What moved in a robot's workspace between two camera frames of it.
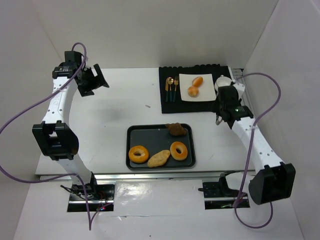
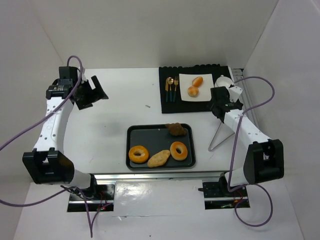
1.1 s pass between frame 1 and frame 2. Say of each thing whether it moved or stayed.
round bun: stayed
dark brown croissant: stayed
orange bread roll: stayed
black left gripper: moved
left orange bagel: stayed
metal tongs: moved
